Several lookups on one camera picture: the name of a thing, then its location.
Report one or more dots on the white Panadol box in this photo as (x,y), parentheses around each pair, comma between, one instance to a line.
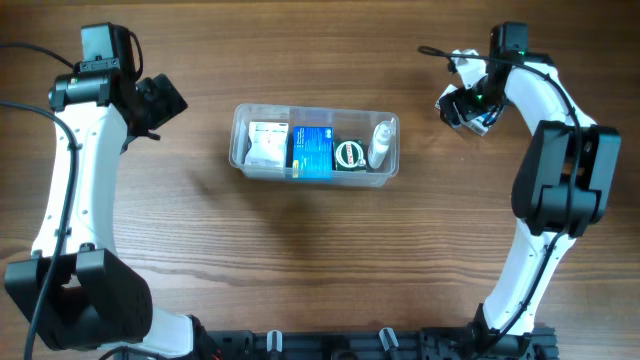
(477,125)

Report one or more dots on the blue lozenge box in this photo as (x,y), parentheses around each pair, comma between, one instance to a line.
(312,152)

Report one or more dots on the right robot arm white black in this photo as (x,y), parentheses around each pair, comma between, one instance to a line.
(563,183)

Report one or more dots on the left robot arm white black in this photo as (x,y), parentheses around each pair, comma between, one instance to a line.
(74,290)

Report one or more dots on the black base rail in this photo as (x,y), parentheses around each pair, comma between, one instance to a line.
(426,344)

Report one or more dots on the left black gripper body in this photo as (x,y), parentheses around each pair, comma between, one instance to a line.
(159,104)

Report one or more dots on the clear plastic container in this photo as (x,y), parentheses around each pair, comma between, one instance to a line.
(346,124)

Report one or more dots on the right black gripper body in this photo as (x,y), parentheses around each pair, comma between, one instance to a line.
(473,101)

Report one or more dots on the green balm tin box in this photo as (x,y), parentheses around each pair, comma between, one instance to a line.
(350,155)

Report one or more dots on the small clear spray bottle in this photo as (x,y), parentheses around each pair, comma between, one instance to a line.
(380,143)

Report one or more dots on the white medicine box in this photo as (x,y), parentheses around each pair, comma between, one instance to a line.
(267,144)

